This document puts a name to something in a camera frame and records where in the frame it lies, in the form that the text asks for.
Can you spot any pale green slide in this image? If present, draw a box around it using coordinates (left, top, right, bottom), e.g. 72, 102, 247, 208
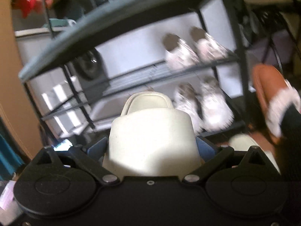
229, 134, 281, 174
103, 91, 204, 179

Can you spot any embroidered pearl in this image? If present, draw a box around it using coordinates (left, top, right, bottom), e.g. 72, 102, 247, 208
162, 33, 199, 71
190, 27, 229, 63

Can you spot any white chunky sneaker right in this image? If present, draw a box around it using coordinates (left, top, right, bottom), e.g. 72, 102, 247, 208
200, 76, 234, 132

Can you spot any white chunky sneaker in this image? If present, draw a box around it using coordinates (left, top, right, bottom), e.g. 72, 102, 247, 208
174, 83, 203, 136
200, 76, 234, 132

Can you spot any white chunky sneaker left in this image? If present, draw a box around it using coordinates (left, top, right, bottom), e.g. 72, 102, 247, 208
174, 83, 203, 136

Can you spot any black-socked leg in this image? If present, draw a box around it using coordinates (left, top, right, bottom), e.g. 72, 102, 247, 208
280, 105, 300, 181

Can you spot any wooden cabinet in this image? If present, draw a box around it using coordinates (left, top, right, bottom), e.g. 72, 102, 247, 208
1, 0, 42, 159

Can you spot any brown fur-lined slipper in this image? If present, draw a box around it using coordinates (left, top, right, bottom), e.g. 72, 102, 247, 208
252, 64, 300, 144

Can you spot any black metal shoe rack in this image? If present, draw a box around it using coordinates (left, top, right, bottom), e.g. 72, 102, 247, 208
19, 0, 249, 143

